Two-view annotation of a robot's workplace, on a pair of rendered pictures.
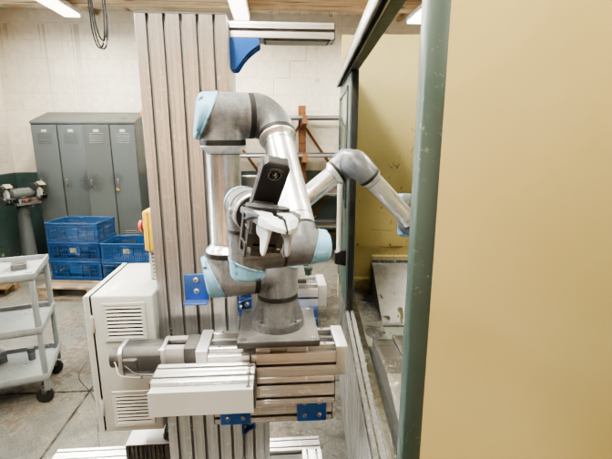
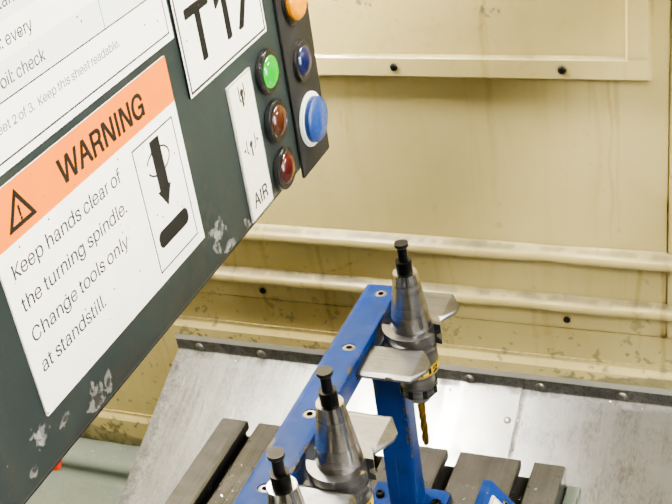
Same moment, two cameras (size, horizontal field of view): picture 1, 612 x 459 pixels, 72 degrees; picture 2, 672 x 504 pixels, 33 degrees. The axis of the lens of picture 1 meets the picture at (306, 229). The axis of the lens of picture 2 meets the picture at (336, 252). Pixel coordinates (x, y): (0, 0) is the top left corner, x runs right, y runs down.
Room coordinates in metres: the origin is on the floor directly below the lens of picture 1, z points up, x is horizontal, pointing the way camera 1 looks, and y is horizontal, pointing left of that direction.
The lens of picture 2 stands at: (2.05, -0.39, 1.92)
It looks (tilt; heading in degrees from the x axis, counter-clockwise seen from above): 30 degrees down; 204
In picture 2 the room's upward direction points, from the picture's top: 9 degrees counter-clockwise
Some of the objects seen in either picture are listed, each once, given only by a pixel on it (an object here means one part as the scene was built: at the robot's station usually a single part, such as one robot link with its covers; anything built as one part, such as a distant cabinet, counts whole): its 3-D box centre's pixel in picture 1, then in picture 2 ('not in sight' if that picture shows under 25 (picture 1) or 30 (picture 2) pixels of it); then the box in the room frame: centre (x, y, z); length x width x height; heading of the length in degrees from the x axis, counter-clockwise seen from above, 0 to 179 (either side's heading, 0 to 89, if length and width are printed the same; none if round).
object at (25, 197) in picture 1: (25, 228); not in sight; (5.09, 3.50, 0.57); 0.47 x 0.37 x 1.14; 154
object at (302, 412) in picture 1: (273, 401); not in sight; (1.15, 0.10, 0.89); 0.36 x 0.10 x 0.09; 94
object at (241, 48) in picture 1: (246, 56); not in sight; (1.38, 0.19, 1.94); 0.09 x 0.09 x 0.09; 4
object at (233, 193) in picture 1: (244, 207); not in sight; (0.84, 0.13, 1.56); 0.11 x 0.08 x 0.09; 18
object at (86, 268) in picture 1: (109, 254); not in sight; (4.52, 2.21, 0.39); 1.20 x 0.80 x 0.79; 87
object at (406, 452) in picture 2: not in sight; (396, 414); (1.05, -0.80, 1.05); 0.10 x 0.05 x 0.30; 89
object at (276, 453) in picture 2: not in sight; (278, 469); (1.44, -0.75, 1.31); 0.02 x 0.02 x 0.03
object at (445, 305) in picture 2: not in sight; (427, 306); (1.05, -0.74, 1.21); 0.07 x 0.05 x 0.01; 89
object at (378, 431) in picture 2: not in sight; (361, 432); (1.27, -0.75, 1.21); 0.07 x 0.05 x 0.01; 89
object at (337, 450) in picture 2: not in sight; (334, 431); (1.33, -0.75, 1.26); 0.04 x 0.04 x 0.07
